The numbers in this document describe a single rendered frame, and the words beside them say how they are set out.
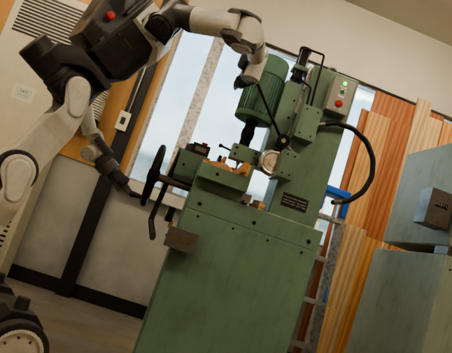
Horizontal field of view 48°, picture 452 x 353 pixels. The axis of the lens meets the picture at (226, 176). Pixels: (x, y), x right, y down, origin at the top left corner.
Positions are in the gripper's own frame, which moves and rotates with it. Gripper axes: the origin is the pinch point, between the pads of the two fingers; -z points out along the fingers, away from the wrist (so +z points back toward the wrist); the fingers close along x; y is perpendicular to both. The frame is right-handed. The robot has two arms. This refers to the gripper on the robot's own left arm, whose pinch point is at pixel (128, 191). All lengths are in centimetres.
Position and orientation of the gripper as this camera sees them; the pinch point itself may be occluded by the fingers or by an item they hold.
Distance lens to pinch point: 225.9
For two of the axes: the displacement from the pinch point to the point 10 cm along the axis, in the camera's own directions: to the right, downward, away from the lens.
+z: -6.5, -7.6, 0.0
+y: 7.0, -6.0, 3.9
